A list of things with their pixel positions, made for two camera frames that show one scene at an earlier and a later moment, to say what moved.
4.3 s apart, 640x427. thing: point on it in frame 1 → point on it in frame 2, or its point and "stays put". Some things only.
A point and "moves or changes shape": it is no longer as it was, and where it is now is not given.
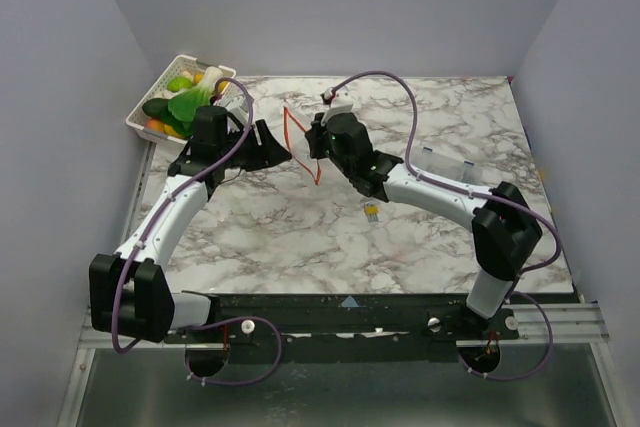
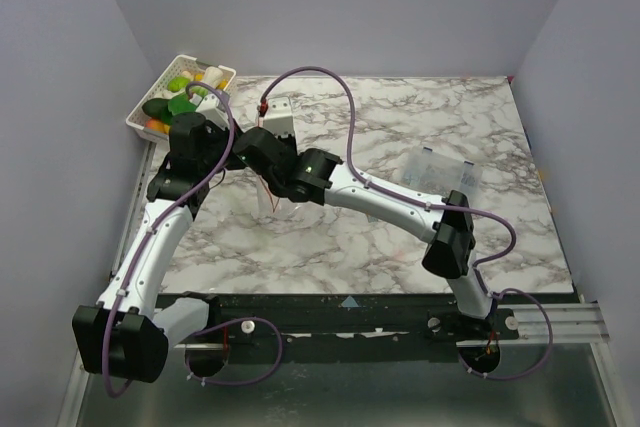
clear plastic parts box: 426,160 stays put
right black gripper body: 316,135 → 270,167
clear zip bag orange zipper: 317,178 moves or changes shape
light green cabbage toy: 180,83 stays put
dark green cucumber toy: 157,107 stays put
